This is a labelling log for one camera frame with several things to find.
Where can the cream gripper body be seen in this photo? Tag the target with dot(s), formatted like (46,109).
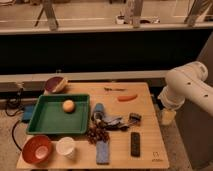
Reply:
(167,116)

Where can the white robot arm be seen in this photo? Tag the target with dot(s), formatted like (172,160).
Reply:
(185,82)

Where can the metal cup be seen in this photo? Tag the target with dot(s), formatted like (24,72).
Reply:
(98,113)

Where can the white cup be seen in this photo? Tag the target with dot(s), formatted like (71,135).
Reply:
(66,147)

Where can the black binder clip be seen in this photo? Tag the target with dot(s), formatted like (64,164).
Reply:
(134,118)

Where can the black remote control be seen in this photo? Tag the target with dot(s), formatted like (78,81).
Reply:
(135,144)

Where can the blue grey cloth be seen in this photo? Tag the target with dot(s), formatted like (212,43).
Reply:
(113,123)

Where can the small knife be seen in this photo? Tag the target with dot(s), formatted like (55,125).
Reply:
(113,89)

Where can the blue sponge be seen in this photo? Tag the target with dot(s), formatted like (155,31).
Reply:
(102,152)

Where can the dark grape bunch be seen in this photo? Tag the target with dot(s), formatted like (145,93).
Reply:
(95,134)

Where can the yellow round fruit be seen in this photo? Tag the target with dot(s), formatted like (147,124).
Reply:
(68,106)

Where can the green plastic tray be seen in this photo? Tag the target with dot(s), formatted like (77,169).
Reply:
(49,117)

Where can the maroon bowl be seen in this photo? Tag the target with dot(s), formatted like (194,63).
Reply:
(55,84)

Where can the red bowl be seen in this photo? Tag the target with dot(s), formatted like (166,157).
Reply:
(37,149)

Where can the blue power box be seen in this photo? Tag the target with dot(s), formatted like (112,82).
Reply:
(28,111)

